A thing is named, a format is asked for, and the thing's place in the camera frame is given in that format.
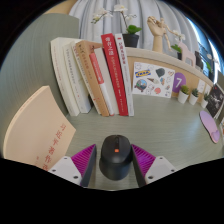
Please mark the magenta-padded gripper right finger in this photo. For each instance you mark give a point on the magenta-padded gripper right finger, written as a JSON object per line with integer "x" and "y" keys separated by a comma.
{"x": 160, "y": 168}

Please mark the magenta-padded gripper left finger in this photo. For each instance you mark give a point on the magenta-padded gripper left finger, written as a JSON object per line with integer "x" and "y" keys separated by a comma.
{"x": 66, "y": 168}

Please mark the black computer mouse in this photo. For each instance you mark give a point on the black computer mouse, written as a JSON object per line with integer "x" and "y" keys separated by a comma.
{"x": 115, "y": 160}

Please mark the purple mouse pad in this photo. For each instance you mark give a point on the purple mouse pad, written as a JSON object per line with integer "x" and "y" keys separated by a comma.
{"x": 209, "y": 125}

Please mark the beige book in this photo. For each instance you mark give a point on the beige book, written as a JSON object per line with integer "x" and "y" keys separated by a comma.
{"x": 36, "y": 130}

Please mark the small potted plant white pot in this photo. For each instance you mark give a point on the small potted plant white pot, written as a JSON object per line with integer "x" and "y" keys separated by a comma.
{"x": 204, "y": 103}
{"x": 193, "y": 100}
{"x": 182, "y": 97}

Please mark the cream white book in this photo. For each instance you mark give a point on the cream white book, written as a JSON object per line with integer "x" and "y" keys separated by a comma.
{"x": 78, "y": 90}

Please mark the white book with red stripe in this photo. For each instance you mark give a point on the white book with red stripe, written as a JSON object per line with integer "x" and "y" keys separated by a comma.
{"x": 109, "y": 95}

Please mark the black book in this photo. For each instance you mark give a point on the black book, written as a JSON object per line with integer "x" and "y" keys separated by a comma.
{"x": 216, "y": 100}

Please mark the round purple number sign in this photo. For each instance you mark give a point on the round purple number sign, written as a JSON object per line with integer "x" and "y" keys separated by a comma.
{"x": 178, "y": 81}

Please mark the white illustrated sticker card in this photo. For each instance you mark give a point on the white illustrated sticker card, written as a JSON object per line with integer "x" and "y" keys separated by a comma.
{"x": 151, "y": 80}

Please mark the thick white book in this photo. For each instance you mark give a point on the thick white book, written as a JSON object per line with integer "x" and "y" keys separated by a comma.
{"x": 61, "y": 76}

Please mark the tan brown book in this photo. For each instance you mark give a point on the tan brown book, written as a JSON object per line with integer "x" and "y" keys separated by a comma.
{"x": 87, "y": 70}

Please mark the grey-green desk partition panel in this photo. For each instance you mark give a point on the grey-green desk partition panel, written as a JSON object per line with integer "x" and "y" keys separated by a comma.
{"x": 26, "y": 66}

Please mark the wooden ledge with white top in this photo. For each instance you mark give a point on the wooden ledge with white top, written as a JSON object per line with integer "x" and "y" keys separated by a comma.
{"x": 146, "y": 55}

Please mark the pink horse figure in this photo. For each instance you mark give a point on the pink horse figure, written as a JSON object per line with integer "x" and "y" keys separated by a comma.
{"x": 187, "y": 53}

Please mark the wooden hand model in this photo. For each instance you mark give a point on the wooden hand model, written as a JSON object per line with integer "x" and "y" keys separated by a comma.
{"x": 156, "y": 31}

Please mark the grey curtain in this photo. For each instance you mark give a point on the grey curtain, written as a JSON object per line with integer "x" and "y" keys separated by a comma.
{"x": 146, "y": 10}

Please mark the white wall outlet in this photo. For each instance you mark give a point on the white wall outlet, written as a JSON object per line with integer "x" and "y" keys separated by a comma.
{"x": 201, "y": 86}

